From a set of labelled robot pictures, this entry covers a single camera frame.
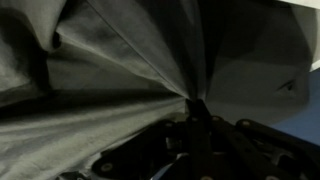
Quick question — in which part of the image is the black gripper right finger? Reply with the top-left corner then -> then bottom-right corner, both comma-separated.
197,99 -> 320,180

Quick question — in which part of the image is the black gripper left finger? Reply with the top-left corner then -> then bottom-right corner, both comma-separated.
91,98 -> 203,180

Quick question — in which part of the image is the grey bed cover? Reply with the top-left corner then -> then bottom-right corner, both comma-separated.
0,0 -> 316,180

